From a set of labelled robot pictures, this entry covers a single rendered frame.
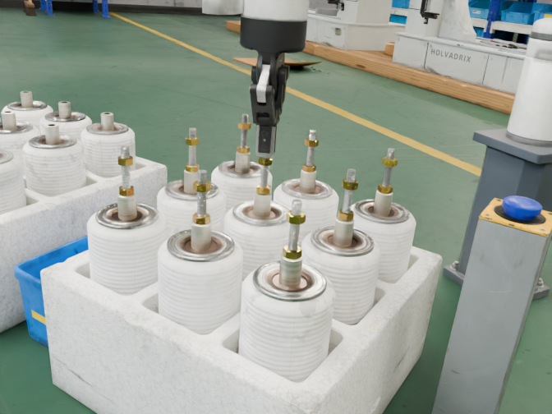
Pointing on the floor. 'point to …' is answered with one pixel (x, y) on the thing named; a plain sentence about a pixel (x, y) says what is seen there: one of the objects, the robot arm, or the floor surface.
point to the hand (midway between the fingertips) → (266, 140)
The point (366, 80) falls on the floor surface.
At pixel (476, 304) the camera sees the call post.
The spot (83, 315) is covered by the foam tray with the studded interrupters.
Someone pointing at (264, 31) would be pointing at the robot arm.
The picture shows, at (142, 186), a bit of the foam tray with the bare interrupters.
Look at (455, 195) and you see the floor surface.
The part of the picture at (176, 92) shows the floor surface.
